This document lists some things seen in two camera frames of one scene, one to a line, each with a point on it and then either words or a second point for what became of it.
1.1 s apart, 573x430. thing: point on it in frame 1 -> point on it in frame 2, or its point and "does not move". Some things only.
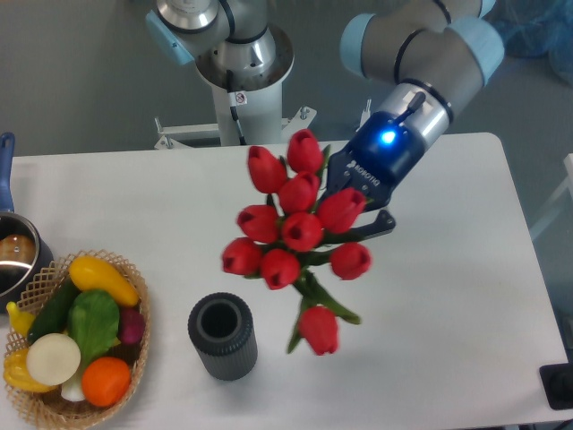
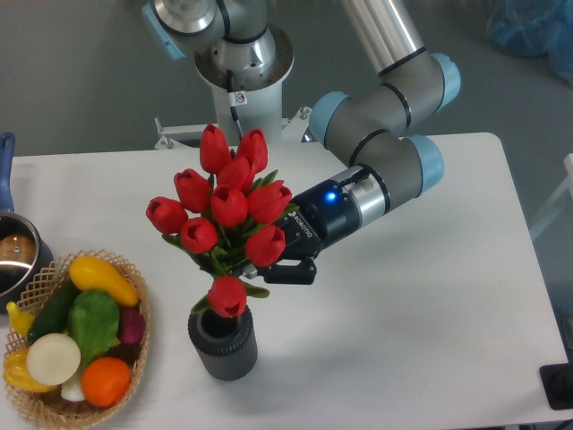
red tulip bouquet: x=286 y=237 -> x=228 y=219
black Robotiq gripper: x=379 y=156 -> x=325 y=214
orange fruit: x=106 y=382 does not move
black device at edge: x=557 y=381 does not move
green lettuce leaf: x=93 y=322 does not move
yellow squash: x=93 y=274 does not move
